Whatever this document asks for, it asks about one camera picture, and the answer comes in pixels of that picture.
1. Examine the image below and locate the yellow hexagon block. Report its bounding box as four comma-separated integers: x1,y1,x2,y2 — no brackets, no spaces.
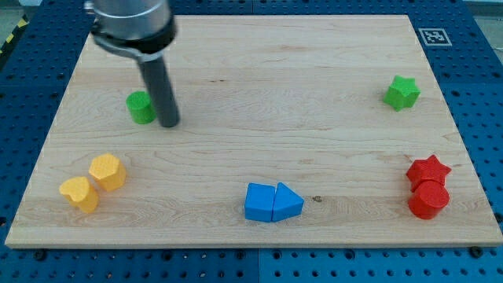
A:
89,153,127,192

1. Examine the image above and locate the blue triangle block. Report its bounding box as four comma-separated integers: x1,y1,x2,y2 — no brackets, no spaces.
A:
272,182,304,222

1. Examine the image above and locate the white fiducial marker tag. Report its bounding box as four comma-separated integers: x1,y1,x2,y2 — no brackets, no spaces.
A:
418,28,452,46

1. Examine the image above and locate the blue cube block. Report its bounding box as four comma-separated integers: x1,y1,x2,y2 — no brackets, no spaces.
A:
244,183,276,222

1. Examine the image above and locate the red cylinder block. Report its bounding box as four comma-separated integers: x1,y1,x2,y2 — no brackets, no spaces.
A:
408,181,450,220

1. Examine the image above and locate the wooden board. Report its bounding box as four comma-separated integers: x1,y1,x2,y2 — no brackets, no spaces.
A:
6,15,502,249

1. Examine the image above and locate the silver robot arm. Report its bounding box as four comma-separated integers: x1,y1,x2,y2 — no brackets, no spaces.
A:
83,0,177,63

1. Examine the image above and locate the green star block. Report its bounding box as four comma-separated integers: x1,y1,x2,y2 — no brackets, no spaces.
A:
383,75,421,112

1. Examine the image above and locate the yellow heart block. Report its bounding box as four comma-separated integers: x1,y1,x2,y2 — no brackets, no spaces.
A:
59,176,99,214

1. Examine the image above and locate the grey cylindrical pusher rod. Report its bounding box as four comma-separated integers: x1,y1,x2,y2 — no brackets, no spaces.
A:
138,57,180,127

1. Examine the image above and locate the red star block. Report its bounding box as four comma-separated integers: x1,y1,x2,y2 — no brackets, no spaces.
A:
406,155,452,193

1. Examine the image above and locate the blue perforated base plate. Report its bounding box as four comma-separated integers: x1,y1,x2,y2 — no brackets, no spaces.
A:
1,1,502,282

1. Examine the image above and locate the green cylinder block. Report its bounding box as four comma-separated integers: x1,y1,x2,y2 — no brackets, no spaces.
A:
126,91,156,124

